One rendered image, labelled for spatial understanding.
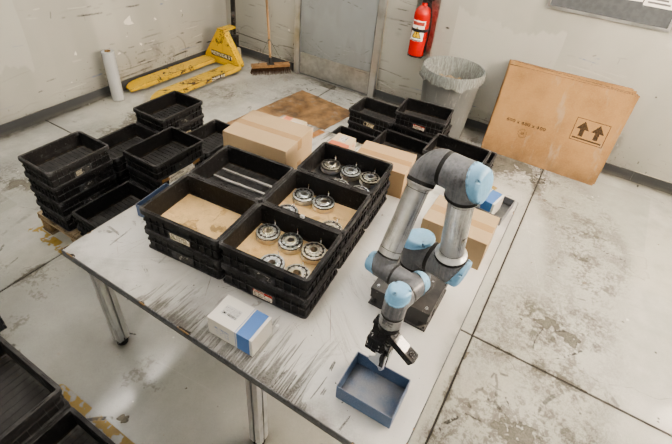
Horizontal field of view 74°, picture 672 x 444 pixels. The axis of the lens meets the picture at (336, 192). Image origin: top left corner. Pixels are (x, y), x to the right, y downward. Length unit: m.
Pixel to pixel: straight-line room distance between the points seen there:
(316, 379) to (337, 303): 0.34
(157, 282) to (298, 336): 0.63
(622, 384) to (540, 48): 2.74
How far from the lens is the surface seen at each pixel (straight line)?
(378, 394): 1.66
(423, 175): 1.43
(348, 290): 1.92
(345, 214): 2.07
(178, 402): 2.49
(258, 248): 1.89
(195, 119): 3.55
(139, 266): 2.09
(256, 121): 2.62
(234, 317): 1.72
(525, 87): 4.40
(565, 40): 4.42
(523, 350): 2.88
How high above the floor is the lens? 2.15
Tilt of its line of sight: 37 degrees down
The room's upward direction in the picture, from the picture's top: 6 degrees clockwise
